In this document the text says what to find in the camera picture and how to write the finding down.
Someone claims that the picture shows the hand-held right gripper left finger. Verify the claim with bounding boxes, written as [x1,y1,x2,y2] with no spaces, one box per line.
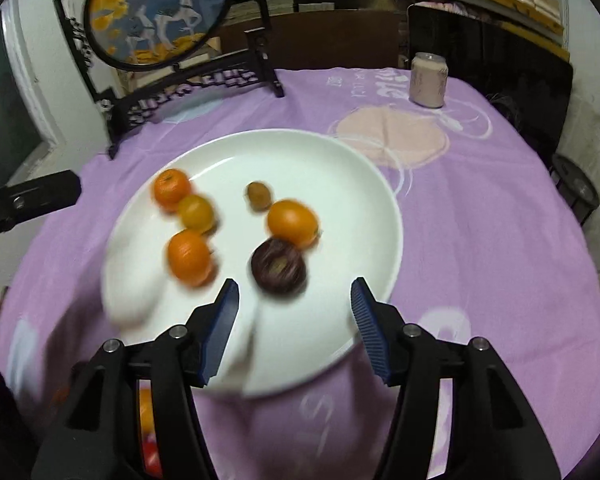
[32,278,241,480]

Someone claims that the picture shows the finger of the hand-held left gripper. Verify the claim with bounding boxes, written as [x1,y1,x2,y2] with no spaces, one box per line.
[0,170,82,242]

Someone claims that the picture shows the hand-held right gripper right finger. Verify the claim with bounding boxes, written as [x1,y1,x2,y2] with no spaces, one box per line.
[350,276,561,480]

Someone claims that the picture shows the dark purple passion fruit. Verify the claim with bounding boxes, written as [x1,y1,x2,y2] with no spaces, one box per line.
[250,237,309,304]

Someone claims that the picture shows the yellowish tangerine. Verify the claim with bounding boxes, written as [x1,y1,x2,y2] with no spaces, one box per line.
[176,194,219,234]

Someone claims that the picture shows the large orange tangerine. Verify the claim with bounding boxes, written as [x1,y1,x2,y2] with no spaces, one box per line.
[266,199,324,251]

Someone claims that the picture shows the small orange tangerine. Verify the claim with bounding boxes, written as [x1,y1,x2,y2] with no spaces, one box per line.
[152,169,193,213]

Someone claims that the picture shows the small brown kiwi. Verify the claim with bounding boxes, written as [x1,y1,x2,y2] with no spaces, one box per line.
[245,181,273,212]

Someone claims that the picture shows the white round plate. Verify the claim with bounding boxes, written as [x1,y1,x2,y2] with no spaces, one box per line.
[101,130,405,398]

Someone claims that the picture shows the orange red object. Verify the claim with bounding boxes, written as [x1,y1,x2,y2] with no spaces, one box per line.
[138,382,164,479]

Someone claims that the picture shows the purple printed tablecloth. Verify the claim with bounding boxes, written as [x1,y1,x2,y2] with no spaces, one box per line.
[0,66,600,480]

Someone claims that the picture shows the round deer screen black stand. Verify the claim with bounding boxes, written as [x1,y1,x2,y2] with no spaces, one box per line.
[54,0,286,161]

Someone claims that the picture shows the dark round stool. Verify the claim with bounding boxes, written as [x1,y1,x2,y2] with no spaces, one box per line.
[550,153,600,224]

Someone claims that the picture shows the brown wooden cabinet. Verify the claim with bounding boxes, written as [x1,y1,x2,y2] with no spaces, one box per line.
[215,9,406,70]

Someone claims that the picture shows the black chair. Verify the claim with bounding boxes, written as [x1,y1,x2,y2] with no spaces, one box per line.
[406,3,575,161]

